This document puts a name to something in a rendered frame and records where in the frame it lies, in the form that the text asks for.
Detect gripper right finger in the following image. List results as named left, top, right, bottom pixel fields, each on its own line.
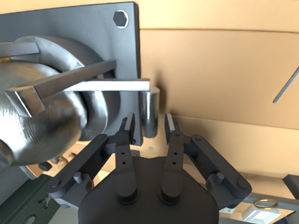
left=160, top=113, right=253, bottom=205

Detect dark hex bolt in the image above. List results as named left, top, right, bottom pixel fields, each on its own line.
left=113, top=10, right=129, bottom=29

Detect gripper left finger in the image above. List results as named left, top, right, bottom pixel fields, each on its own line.
left=45, top=113, right=141, bottom=205

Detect grey steel base plate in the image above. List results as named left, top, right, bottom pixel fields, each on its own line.
left=0, top=2, right=144, bottom=147

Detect green cabinet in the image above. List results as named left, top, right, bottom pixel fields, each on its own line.
left=0, top=174, right=62, bottom=224

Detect gold ring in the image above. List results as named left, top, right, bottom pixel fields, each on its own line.
left=253, top=198, right=279, bottom=210

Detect polished steel post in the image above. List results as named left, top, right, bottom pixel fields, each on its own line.
left=139, top=87, right=161, bottom=138

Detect dark grey lever bar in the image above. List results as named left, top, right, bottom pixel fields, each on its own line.
left=4, top=59, right=117, bottom=118

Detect dark grey flat bar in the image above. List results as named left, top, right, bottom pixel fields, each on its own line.
left=0, top=41, right=41, bottom=58

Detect white square block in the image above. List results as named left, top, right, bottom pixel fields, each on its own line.
left=241, top=202, right=282, bottom=223

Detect silver flat bar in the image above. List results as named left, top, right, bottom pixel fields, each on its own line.
left=62, top=78, right=151, bottom=92

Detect dark grey block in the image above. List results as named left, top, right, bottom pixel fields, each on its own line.
left=282, top=174, right=299, bottom=200

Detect thin grey rod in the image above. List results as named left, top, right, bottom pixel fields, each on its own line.
left=273, top=67, right=299, bottom=104

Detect polished steel ball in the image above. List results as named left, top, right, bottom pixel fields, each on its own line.
left=0, top=59, right=88, bottom=167

